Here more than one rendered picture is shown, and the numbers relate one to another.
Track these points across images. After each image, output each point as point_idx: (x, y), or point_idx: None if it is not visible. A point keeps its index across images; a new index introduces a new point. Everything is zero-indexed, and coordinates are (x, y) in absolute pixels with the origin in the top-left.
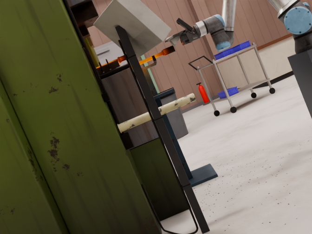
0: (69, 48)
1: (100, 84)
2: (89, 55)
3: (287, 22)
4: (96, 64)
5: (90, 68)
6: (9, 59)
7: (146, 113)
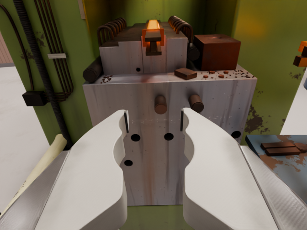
0: None
1: (29, 77)
2: (18, 17)
3: None
4: (235, 2)
5: (18, 45)
6: None
7: (34, 169)
